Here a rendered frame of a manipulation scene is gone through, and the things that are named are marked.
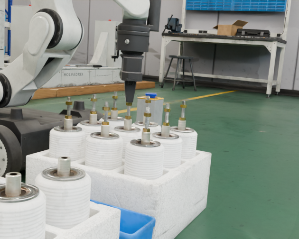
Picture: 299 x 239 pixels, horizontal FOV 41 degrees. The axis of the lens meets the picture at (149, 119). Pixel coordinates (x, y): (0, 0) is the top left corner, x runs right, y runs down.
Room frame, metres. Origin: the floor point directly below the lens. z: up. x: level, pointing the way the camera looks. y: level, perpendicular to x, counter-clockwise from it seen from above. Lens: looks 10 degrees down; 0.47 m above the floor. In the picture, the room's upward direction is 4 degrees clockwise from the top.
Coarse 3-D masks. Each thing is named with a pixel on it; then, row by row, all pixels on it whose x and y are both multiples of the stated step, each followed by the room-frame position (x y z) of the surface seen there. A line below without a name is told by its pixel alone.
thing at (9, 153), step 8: (0, 128) 1.27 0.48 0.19; (8, 128) 1.29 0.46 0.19; (0, 136) 1.24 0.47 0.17; (8, 136) 1.25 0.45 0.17; (0, 144) 1.26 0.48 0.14; (8, 144) 1.23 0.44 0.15; (16, 144) 1.25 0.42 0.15; (0, 152) 1.26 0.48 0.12; (8, 152) 1.23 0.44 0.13; (16, 152) 1.24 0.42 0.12; (0, 160) 1.26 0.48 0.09; (8, 160) 1.23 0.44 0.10; (16, 160) 1.24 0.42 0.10; (0, 168) 1.26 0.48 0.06; (8, 168) 1.23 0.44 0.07; (16, 168) 1.24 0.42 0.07; (0, 176) 1.24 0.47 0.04
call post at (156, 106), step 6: (138, 102) 1.39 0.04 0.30; (144, 102) 1.38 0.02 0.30; (156, 102) 1.37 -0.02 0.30; (162, 102) 1.41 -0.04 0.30; (138, 108) 1.39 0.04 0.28; (144, 108) 1.38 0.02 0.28; (150, 108) 1.37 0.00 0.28; (156, 108) 1.37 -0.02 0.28; (162, 108) 1.42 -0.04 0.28; (138, 114) 1.39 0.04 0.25; (156, 114) 1.37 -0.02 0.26; (138, 120) 1.38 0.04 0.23; (150, 120) 1.36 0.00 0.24; (156, 120) 1.38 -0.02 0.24
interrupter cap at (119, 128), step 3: (117, 126) 1.13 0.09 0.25; (120, 126) 1.14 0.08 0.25; (123, 126) 1.14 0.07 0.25; (114, 129) 1.10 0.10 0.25; (117, 129) 1.09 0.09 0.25; (120, 129) 1.09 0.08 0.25; (123, 129) 1.11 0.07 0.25; (132, 129) 1.12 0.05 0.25; (135, 129) 1.11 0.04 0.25; (138, 129) 1.11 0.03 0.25; (129, 132) 1.07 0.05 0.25; (132, 132) 1.08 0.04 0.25
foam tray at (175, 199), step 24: (96, 168) 0.95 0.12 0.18; (120, 168) 0.96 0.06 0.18; (168, 168) 0.99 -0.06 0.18; (192, 168) 1.05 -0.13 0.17; (96, 192) 0.92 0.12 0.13; (120, 192) 0.89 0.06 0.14; (144, 192) 0.87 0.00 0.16; (168, 192) 0.91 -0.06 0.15; (192, 192) 1.07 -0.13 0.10; (168, 216) 0.92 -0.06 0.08; (192, 216) 1.08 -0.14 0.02
